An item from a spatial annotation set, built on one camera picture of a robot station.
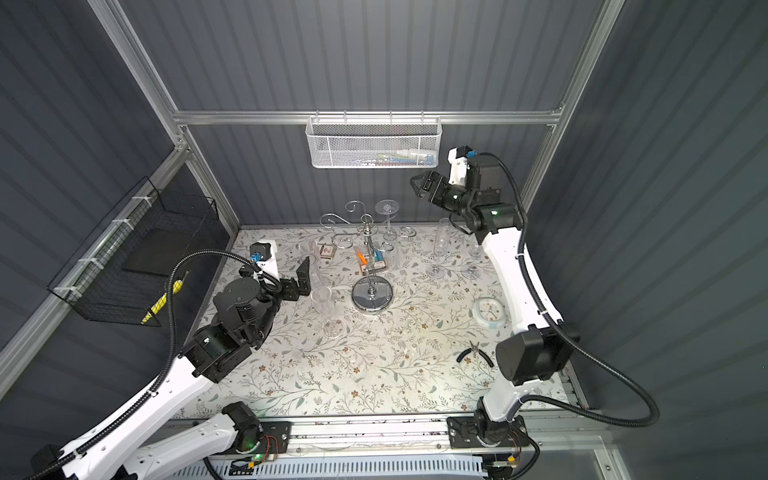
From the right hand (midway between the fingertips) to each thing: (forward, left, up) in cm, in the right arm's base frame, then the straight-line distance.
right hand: (424, 186), depth 73 cm
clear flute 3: (+3, -20, -40) cm, 45 cm away
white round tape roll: (-14, -22, -38) cm, 46 cm away
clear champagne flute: (+11, +39, -36) cm, 54 cm away
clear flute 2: (+4, -7, -27) cm, 28 cm away
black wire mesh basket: (-18, +72, -9) cm, 75 cm away
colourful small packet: (+11, +15, -42) cm, 46 cm away
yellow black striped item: (-20, +61, -13) cm, 65 cm away
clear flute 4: (-19, +28, -39) cm, 51 cm away
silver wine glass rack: (-7, +16, -39) cm, 42 cm away
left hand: (-18, +32, -6) cm, 37 cm away
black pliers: (-25, -16, -41) cm, 50 cm away
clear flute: (+4, +9, -10) cm, 15 cm away
